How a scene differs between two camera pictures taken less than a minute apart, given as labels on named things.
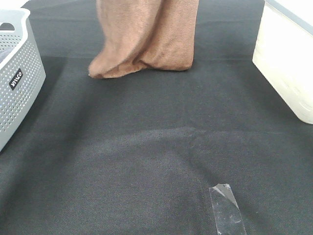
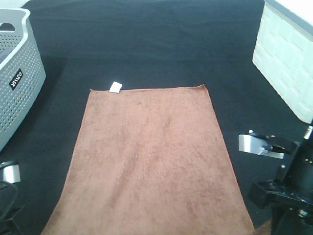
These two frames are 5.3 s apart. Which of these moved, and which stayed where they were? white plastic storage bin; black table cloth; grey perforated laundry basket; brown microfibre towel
Moved: brown microfibre towel
Stayed: black table cloth; white plastic storage bin; grey perforated laundry basket
